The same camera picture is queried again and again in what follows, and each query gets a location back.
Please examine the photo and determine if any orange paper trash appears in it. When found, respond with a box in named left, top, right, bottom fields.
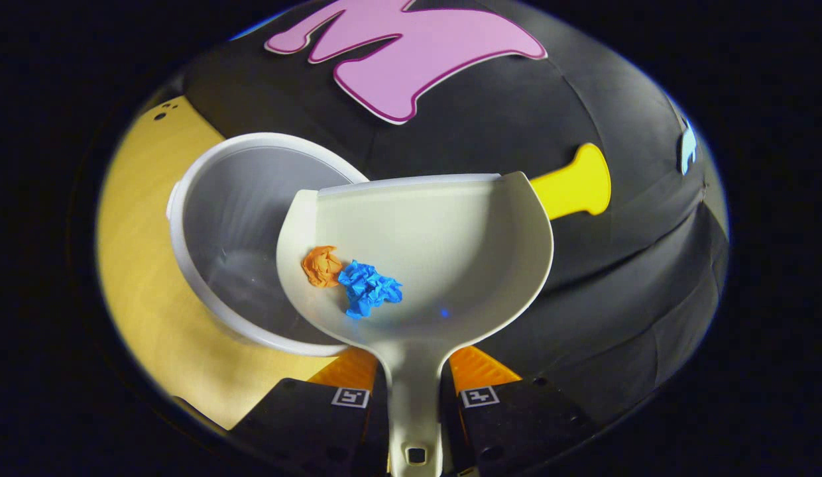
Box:
left=302, top=246, right=344, bottom=288

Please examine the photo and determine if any blue paper trash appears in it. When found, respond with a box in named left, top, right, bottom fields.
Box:
left=337, top=260, right=404, bottom=320

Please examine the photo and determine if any grey ribbed garbage bin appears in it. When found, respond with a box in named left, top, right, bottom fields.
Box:
left=166, top=132, right=371, bottom=357

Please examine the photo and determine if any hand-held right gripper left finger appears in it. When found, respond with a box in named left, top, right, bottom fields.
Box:
left=228, top=346, right=389, bottom=477

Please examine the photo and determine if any grey plastic dustpan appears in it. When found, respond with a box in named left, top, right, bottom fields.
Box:
left=276, top=172, right=555, bottom=477

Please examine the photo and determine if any black backdrop cloth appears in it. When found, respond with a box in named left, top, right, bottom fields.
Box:
left=179, top=0, right=730, bottom=425

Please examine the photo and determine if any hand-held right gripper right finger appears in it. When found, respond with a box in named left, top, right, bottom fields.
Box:
left=440, top=345, right=595, bottom=477

